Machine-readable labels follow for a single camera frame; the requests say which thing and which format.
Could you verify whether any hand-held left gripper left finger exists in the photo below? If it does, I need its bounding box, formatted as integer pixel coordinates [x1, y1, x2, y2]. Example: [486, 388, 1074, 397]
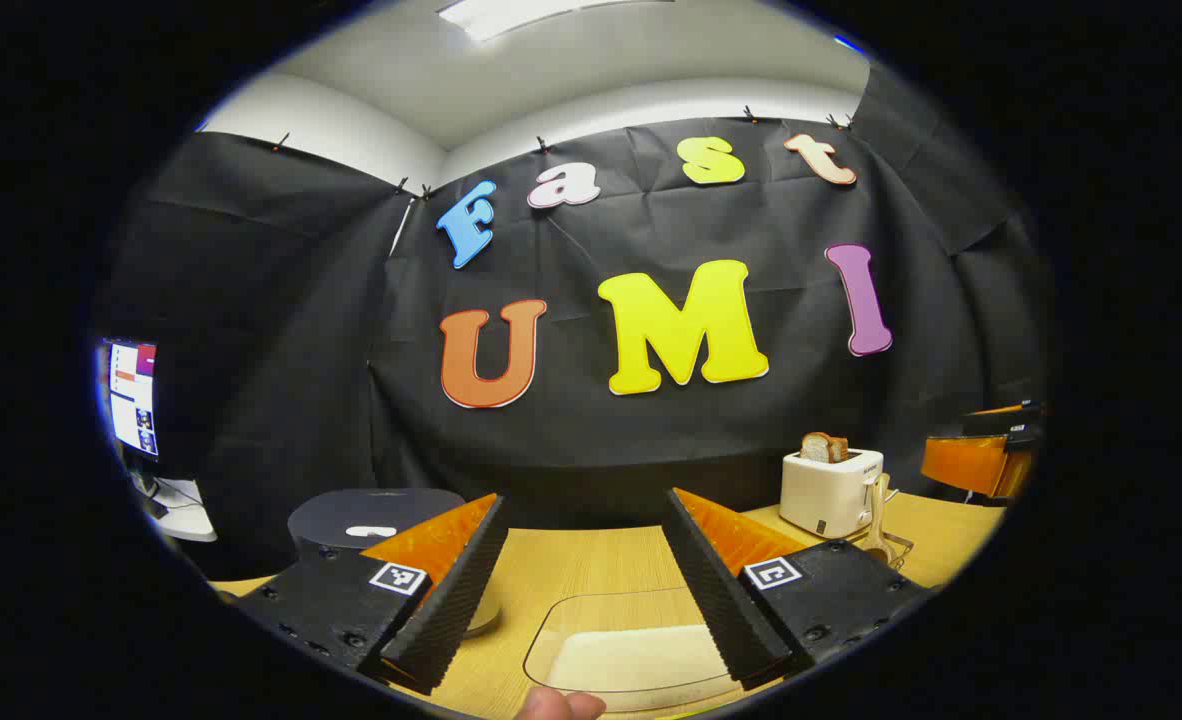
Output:
[236, 492, 510, 697]

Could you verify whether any clear chopstick holder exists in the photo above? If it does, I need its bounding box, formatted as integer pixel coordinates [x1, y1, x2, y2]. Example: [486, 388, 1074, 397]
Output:
[851, 530, 917, 576]

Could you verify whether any white side table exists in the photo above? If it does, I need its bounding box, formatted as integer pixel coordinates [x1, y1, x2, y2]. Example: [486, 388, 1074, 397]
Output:
[136, 478, 219, 543]

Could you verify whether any white toaster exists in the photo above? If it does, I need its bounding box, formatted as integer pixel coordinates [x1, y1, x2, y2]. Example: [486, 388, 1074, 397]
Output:
[779, 448, 885, 541]

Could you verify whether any clear plastic rice container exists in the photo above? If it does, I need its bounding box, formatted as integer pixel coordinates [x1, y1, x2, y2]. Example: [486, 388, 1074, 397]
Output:
[523, 588, 752, 713]

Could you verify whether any black backdrop cloth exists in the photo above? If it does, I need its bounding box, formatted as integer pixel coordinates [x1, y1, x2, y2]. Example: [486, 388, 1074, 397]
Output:
[101, 65, 1052, 581]

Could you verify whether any wooden spoon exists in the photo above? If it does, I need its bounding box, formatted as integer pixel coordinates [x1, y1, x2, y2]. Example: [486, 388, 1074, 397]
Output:
[856, 472, 897, 561]

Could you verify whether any black rice cooker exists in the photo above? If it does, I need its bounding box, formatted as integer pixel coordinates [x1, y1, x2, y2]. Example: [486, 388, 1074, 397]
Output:
[288, 488, 504, 638]

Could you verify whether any ceiling light panel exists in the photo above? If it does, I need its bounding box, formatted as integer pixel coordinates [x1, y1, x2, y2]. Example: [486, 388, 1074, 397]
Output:
[438, 0, 672, 43]

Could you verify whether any computer monitor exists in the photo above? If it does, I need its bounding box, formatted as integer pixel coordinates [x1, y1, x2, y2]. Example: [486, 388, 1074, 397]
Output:
[101, 338, 160, 459]

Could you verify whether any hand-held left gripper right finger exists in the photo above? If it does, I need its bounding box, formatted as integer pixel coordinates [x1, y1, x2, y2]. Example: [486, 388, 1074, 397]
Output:
[663, 487, 937, 693]

